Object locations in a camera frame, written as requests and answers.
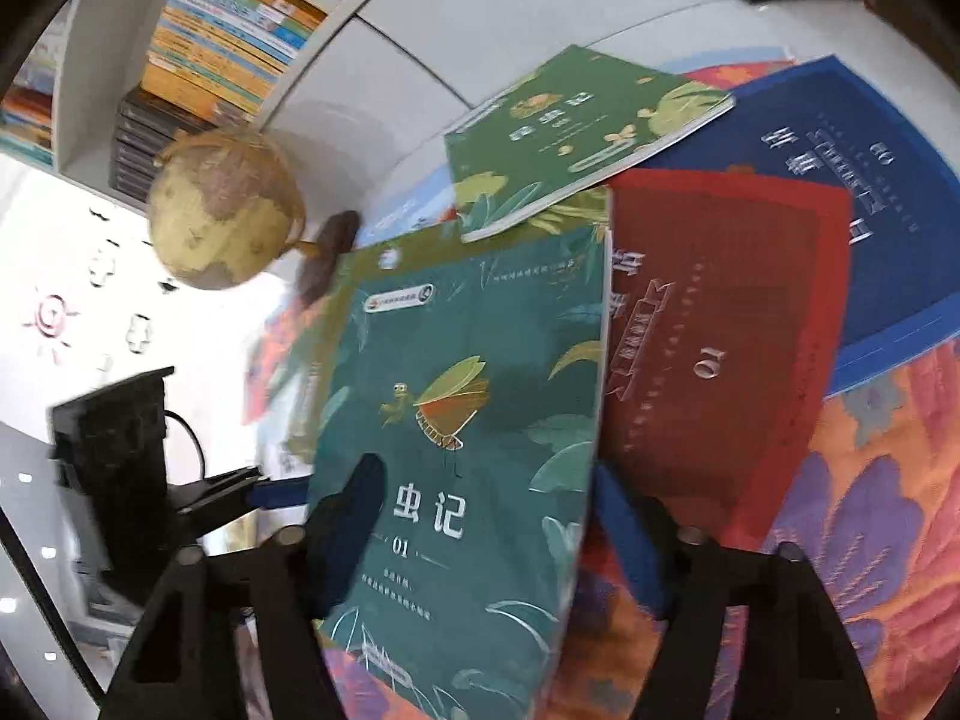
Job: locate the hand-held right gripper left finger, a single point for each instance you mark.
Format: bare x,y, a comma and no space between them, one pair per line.
358,499

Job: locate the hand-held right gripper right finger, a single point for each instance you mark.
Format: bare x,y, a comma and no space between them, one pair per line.
622,525

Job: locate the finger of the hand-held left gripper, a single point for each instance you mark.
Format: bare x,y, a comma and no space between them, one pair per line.
281,493

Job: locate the teal insect cover book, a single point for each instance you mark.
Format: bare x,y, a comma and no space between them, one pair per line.
480,330

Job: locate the red cover book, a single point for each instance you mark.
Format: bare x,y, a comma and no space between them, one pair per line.
720,330

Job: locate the green frog cover book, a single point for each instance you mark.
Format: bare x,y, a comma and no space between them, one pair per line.
577,120

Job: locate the blue book with white lettering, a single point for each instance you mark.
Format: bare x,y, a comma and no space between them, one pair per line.
847,180

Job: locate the stack of black books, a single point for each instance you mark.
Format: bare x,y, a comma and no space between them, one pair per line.
142,142

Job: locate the row of colourful books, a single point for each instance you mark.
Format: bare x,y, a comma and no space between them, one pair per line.
30,127

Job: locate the stack of orange spine books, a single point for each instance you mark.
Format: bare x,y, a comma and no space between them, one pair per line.
225,37

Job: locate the floral orange table mat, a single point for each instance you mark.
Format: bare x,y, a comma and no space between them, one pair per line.
862,510

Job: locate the yellow globe on wooden base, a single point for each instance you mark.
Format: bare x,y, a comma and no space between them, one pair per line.
225,210

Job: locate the pale blue cover book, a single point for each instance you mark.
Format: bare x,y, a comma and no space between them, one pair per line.
409,211

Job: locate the white bookshelf cabinet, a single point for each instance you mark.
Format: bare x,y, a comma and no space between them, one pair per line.
390,67

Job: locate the cloud wall sticker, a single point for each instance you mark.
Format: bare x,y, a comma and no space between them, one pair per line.
139,334
103,264

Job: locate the sun wall sticker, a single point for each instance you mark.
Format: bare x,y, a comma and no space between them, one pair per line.
52,315

